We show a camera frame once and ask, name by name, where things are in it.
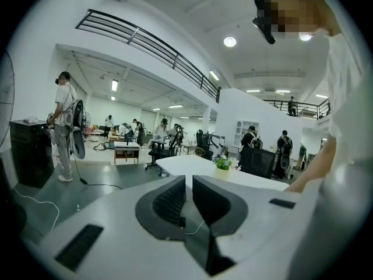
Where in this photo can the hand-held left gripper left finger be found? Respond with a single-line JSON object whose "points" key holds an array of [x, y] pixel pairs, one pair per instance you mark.
{"points": [[116, 214]]}

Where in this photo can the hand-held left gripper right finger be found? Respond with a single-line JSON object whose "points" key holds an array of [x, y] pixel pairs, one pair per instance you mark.
{"points": [[262, 214]]}

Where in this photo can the person's right forearm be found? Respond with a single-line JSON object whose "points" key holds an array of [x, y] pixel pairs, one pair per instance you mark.
{"points": [[311, 171]]}

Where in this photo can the black mesh office chair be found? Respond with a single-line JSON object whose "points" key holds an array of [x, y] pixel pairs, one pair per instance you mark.
{"points": [[259, 162]]}

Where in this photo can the potted plant in white pot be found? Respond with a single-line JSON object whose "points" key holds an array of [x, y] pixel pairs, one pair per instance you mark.
{"points": [[222, 174]]}

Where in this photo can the black power adapter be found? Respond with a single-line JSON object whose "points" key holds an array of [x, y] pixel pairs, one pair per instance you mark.
{"points": [[182, 222]]}

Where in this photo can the wooden side table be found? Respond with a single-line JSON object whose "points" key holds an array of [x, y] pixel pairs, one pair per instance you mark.
{"points": [[126, 146]]}

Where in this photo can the white table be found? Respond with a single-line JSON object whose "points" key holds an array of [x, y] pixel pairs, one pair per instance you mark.
{"points": [[180, 163]]}

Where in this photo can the white shelf unit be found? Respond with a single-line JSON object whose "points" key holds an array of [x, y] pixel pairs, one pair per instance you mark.
{"points": [[243, 130]]}

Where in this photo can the black cabinet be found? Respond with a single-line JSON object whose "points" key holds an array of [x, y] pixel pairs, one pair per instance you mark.
{"points": [[29, 150]]}

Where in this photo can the short black mezzanine railing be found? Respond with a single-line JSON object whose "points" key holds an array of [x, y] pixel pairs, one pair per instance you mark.
{"points": [[319, 109]]}

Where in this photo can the white cloth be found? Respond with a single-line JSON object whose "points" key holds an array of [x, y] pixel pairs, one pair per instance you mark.
{"points": [[30, 119]]}

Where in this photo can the person's white dress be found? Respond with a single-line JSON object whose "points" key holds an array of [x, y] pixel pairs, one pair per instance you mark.
{"points": [[344, 83]]}

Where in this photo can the black standing fan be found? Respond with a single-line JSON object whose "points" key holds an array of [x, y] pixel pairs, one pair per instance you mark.
{"points": [[7, 98]]}

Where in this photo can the long black mezzanine railing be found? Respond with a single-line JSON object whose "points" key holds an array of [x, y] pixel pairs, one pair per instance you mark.
{"points": [[175, 61]]}

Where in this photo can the round ceiling light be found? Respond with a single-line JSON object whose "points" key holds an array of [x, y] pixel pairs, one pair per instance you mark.
{"points": [[230, 41], [305, 36]]}

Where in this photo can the person's head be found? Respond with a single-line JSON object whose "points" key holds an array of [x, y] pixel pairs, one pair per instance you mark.
{"points": [[323, 13]]}

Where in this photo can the black head-worn camera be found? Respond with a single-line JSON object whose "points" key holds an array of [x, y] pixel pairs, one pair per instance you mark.
{"points": [[263, 31]]}

